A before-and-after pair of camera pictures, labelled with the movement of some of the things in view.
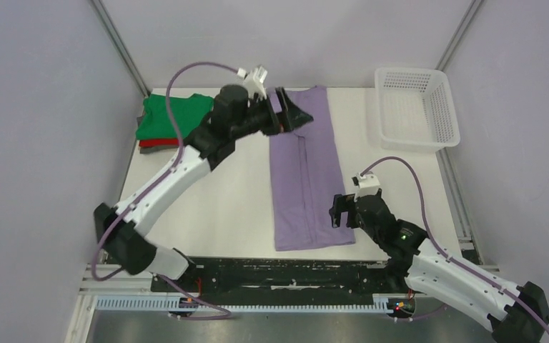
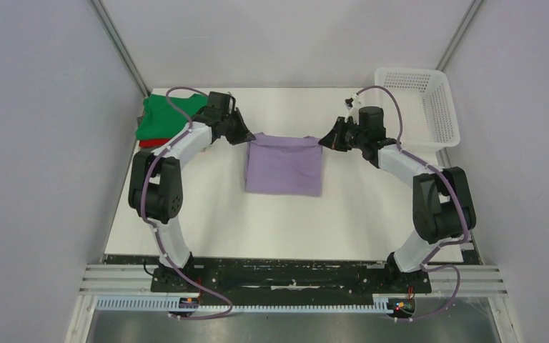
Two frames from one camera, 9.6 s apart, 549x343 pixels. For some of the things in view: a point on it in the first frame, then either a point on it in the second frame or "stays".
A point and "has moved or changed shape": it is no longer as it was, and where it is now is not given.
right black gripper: x=342 y=204 to x=334 y=138
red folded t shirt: x=158 y=142 stays
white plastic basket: x=416 y=111 stays
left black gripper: x=291 y=118 to x=243 y=134
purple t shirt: x=307 y=172 has moved or changed shape
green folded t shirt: x=188 y=112 stays
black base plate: x=271 y=276 stays
